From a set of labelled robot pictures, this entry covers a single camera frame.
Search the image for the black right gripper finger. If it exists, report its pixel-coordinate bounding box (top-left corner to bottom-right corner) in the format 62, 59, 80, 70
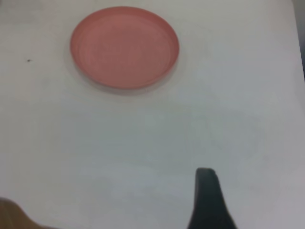
185, 167, 239, 229

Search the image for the pink round plate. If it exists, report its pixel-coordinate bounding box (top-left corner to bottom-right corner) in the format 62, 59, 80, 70
70, 6, 180, 91

